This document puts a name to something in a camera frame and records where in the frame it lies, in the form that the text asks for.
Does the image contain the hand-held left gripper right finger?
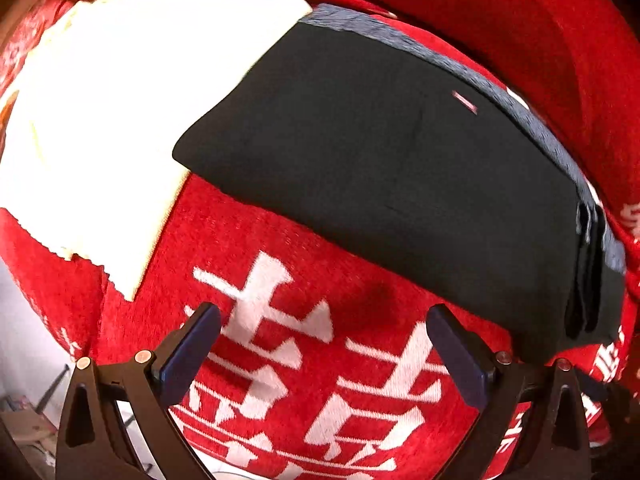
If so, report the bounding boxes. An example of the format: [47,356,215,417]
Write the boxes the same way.
[426,304,593,480]

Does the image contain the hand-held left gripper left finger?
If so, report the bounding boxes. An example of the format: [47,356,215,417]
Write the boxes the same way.
[55,302,222,480]

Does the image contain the black pants with grey trim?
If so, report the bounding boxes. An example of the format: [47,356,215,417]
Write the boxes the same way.
[171,3,628,365]

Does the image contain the red printed blanket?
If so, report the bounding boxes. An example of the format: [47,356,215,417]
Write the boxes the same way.
[0,0,640,480]

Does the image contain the black router antenna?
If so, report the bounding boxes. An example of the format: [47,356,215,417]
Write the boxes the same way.
[35,364,71,413]

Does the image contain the brown cardboard box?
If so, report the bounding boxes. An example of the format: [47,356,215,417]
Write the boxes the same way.
[0,395,58,461]

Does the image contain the white cloth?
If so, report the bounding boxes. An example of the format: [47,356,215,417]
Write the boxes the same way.
[0,0,313,302]

